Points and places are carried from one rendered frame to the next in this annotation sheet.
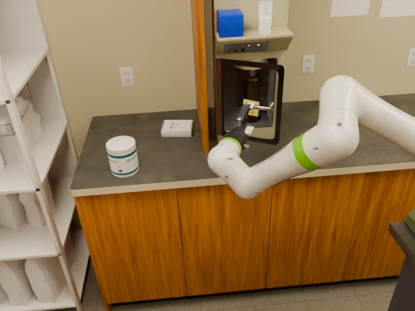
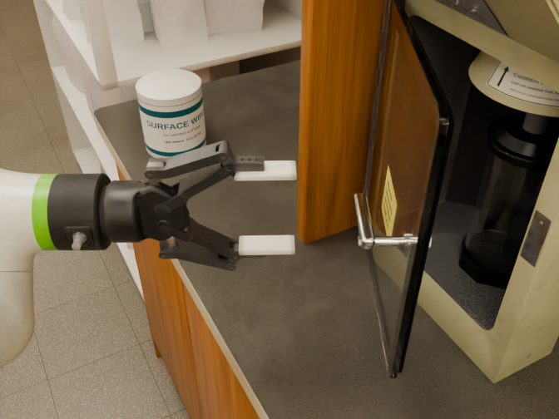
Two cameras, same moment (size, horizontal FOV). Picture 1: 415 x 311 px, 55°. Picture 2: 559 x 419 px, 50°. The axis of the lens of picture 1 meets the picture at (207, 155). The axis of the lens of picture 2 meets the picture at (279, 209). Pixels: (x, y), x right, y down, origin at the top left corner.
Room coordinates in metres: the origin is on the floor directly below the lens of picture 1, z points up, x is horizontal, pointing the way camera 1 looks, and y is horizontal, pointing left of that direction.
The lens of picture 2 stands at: (1.30, -0.70, 1.66)
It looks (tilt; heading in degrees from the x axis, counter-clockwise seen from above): 39 degrees down; 66
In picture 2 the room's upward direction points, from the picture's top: straight up
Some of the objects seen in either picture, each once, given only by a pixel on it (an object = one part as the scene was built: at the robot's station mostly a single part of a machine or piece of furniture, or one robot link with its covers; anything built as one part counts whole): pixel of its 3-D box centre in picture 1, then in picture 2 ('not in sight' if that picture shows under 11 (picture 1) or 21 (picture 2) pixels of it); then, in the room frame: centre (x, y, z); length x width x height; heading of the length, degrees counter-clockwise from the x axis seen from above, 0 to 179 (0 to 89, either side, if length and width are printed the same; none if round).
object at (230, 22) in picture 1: (230, 23); not in sight; (1.70, -0.12, 1.56); 0.10 x 0.10 x 0.09; 4
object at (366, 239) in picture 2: (262, 106); (378, 221); (1.62, -0.26, 1.20); 0.10 x 0.05 x 0.03; 66
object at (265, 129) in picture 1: (249, 103); (393, 189); (1.68, -0.20, 1.19); 0.30 x 0.01 x 0.40; 66
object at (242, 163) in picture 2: not in sight; (241, 157); (1.49, -0.17, 1.27); 0.05 x 0.01 x 0.03; 157
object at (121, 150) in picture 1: (123, 156); (172, 115); (1.54, 0.39, 1.02); 0.13 x 0.13 x 0.15
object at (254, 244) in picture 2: (248, 130); (266, 244); (1.51, -0.18, 1.14); 0.07 x 0.03 x 0.01; 157
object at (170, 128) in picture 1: (177, 128); not in sight; (1.88, 0.15, 0.96); 0.16 x 0.12 x 0.04; 85
